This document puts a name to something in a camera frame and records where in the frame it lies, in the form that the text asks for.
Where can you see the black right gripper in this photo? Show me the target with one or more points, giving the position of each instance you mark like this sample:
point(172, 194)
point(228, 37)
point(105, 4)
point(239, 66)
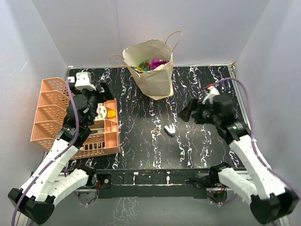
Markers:
point(185, 114)

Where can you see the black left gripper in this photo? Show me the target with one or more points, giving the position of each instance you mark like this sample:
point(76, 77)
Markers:
point(106, 95)

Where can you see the small white blue clip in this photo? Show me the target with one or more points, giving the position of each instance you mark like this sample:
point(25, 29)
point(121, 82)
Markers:
point(170, 129)

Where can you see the brown paper bag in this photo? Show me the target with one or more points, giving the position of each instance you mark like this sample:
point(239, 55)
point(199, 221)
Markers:
point(156, 84)

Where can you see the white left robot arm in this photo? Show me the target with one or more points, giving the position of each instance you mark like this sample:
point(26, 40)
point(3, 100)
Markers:
point(39, 195)

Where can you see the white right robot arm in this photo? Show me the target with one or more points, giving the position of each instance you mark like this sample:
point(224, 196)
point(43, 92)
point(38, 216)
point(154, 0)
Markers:
point(269, 199)

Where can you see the white tube with label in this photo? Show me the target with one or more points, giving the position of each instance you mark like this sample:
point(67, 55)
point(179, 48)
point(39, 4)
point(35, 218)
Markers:
point(101, 112)

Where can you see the yellow bottle cap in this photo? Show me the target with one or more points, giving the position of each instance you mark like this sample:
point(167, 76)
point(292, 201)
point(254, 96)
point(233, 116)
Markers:
point(111, 114)

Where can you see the green yellow snack packet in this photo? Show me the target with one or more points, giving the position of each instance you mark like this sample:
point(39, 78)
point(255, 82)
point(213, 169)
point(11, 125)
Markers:
point(142, 67)

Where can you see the purple snack packet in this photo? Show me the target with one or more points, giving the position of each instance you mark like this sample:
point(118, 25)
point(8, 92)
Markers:
point(156, 63)

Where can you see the orange plastic organizer basket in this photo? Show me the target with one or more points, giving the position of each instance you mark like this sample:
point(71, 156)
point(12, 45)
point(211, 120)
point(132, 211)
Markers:
point(51, 111)

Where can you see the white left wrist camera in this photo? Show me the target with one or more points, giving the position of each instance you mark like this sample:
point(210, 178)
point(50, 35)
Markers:
point(80, 81)

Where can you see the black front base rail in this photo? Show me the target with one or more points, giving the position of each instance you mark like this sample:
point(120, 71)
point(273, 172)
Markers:
point(116, 183)

